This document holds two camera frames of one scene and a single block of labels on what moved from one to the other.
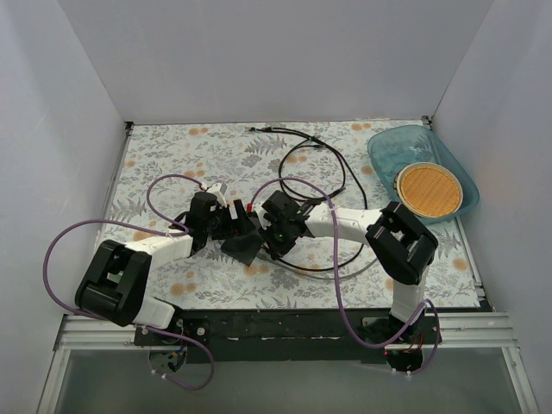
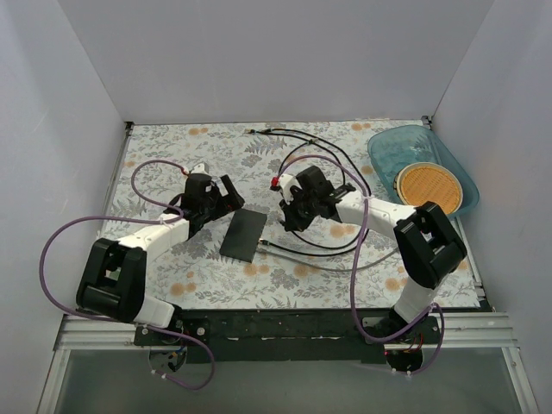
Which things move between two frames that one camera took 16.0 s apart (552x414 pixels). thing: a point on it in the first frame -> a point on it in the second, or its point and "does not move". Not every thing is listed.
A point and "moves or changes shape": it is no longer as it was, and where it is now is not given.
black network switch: x=242 y=248 does not move
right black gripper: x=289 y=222 -> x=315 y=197
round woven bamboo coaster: x=428 y=190 does not move
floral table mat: x=279 y=216 does not move
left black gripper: x=235 y=214 -> x=220 y=200
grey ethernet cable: x=314 y=275 moves or changes shape
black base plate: x=280 y=335 does not move
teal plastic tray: x=392 y=149 does not move
